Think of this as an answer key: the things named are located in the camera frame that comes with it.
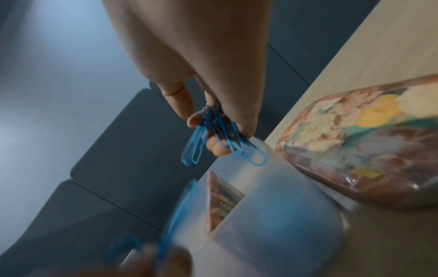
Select person's left hand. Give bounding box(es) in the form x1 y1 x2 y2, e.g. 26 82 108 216
33 243 192 277

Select person's right hand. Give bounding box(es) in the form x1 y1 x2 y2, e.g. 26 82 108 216
102 0 275 158

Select bunch of blue paper clips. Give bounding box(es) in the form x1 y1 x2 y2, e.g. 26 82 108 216
180 105 268 166
106 178 201 271

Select clear divided plastic container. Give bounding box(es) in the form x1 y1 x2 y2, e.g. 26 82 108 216
119 136 345 277

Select pink floral container lid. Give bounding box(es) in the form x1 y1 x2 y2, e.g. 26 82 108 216
274 73 438 209

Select grey bench seat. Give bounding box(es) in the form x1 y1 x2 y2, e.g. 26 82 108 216
0 87 275 271

